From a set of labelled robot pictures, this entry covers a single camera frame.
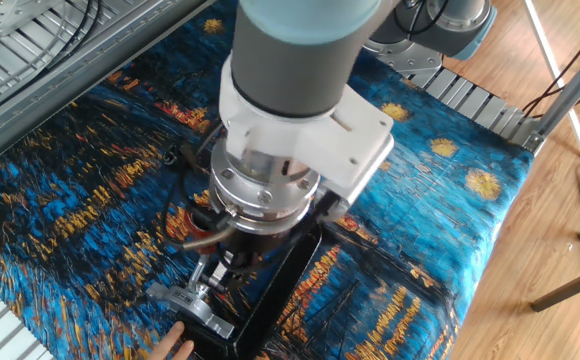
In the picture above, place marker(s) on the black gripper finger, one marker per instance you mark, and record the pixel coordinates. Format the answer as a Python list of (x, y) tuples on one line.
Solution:
[(218, 275)]

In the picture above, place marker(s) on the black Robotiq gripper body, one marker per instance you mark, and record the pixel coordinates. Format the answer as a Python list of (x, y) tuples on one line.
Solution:
[(257, 247)]

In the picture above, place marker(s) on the black C-clamp with silver screw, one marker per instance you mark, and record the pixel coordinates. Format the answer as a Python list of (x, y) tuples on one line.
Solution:
[(280, 295)]

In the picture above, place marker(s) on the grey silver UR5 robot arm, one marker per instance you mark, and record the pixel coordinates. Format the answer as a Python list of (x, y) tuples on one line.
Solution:
[(310, 100)]

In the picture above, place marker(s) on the silver metal lever base block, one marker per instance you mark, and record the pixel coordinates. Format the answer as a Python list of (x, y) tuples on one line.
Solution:
[(190, 305)]

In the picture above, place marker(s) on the bare human hand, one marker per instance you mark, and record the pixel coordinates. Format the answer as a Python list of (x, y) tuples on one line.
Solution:
[(170, 345)]

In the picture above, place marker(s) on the blue starry night tablecloth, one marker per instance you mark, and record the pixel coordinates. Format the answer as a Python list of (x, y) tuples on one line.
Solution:
[(95, 200)]

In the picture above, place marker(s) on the silver metal mounting plate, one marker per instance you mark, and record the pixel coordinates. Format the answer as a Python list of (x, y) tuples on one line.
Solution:
[(10, 12)]

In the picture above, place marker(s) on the thin white diagonal rod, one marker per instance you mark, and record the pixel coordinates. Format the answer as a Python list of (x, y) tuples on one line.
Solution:
[(555, 75)]

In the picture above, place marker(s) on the grey metal table rail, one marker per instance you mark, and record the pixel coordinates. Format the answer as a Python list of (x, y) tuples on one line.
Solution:
[(70, 85)]

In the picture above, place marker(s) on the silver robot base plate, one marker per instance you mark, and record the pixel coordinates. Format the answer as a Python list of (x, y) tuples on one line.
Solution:
[(410, 60)]

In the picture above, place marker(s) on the aluminium frame post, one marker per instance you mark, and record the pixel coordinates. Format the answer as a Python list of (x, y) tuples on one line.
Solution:
[(570, 90)]

